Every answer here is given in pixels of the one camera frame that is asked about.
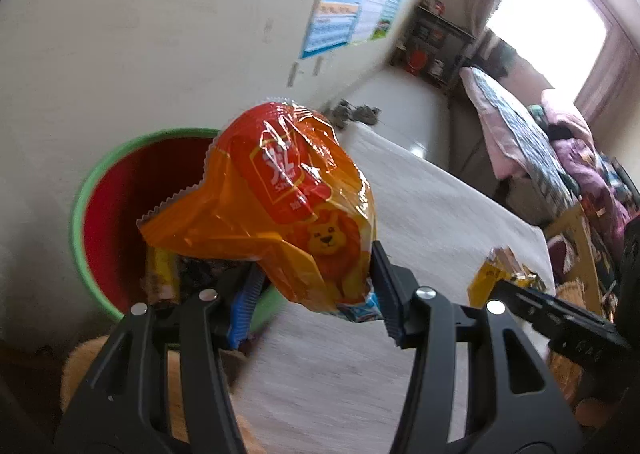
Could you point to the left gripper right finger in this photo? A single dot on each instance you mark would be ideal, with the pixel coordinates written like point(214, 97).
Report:
point(514, 404)

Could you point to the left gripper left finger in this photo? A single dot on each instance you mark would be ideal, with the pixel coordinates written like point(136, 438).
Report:
point(156, 384)

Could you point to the yellow bear carton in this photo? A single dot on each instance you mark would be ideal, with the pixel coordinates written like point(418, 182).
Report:
point(162, 280)

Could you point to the orange lion snack bag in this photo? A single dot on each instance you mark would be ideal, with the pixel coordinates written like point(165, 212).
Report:
point(279, 189)

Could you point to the person right hand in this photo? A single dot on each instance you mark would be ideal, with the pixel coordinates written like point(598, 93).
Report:
point(594, 413)

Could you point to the tan fuzzy blanket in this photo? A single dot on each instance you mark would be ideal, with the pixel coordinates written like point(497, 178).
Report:
point(477, 384)

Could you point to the yellow brown crumpled wrapper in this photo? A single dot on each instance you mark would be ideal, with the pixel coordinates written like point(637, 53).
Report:
point(501, 265)

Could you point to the bed with plaid sheet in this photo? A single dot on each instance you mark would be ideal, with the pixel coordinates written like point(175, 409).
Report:
point(498, 148)

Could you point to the red bin green rim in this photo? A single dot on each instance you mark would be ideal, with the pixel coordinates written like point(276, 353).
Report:
point(130, 180)

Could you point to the grey shoe right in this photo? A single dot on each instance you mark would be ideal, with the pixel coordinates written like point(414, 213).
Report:
point(366, 114)

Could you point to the red bucket on shelf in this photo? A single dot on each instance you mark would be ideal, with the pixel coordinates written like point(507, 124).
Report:
point(416, 61)

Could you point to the dark shelf unit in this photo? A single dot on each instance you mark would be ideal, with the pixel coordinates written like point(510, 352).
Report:
point(447, 45)

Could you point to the wooden crib rail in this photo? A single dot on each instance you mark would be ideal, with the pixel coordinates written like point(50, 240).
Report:
point(573, 224)

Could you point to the blue wall chart poster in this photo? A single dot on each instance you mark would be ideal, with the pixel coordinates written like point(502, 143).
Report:
point(330, 26)

